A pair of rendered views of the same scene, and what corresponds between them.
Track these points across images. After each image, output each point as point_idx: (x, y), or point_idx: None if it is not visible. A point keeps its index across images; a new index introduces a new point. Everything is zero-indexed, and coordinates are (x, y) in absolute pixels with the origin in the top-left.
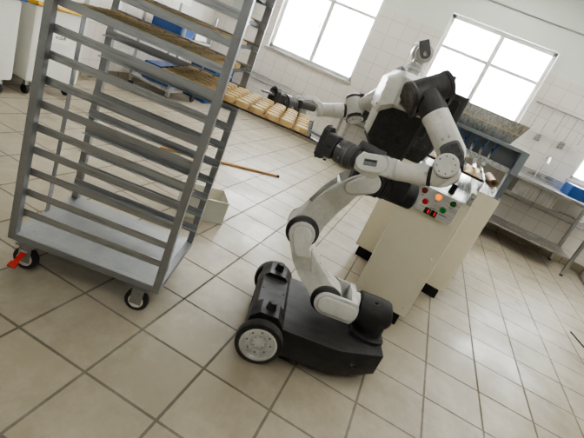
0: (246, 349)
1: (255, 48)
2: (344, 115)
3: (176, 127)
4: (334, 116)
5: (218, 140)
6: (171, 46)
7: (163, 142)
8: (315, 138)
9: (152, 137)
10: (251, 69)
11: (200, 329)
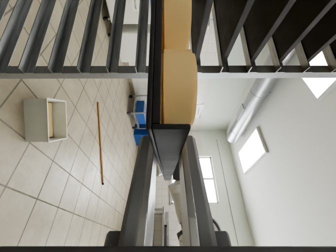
0: None
1: (223, 68)
2: None
3: (94, 19)
4: (177, 211)
5: (91, 63)
6: None
7: (71, 11)
8: (154, 191)
9: (74, 1)
10: (198, 72)
11: None
